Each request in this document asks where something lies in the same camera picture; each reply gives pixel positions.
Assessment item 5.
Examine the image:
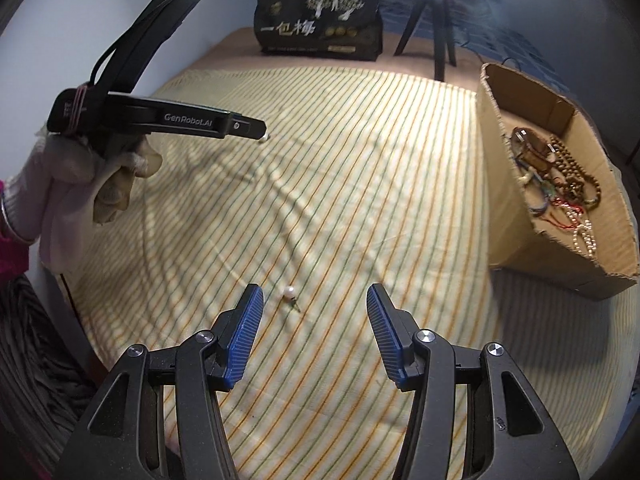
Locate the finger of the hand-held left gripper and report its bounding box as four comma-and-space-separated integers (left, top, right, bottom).
221, 110, 269, 142

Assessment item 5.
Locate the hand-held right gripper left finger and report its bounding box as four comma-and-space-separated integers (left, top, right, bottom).
55, 283, 266, 480

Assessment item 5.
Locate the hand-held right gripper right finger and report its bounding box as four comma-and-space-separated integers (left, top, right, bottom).
366, 283, 581, 480

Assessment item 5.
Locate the cardboard box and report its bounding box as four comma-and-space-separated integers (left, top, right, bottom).
475, 62, 640, 302

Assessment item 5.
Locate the green pendant red cord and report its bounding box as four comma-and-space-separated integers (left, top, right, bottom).
529, 180, 601, 232

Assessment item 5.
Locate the cream bead necklace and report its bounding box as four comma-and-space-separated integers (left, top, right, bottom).
565, 207, 601, 257

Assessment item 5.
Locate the brown bead necklace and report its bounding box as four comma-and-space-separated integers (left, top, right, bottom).
542, 135, 601, 212

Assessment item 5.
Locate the person's left forearm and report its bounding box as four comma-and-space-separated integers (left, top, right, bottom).
0, 175, 43, 282

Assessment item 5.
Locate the person's left hand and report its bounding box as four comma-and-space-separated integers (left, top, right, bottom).
20, 130, 164, 272

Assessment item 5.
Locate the yellow striped cloth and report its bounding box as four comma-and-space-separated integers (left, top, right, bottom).
60, 64, 640, 480

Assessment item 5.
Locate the black snack bag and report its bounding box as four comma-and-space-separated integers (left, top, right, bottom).
254, 0, 385, 62

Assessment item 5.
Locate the dark grey knit garment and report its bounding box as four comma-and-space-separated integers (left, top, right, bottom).
0, 272, 103, 480

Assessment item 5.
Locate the black tripod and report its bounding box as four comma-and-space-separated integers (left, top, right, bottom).
394, 0, 459, 83

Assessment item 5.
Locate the blue patterned bedsheet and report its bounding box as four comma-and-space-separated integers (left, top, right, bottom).
379, 0, 572, 92

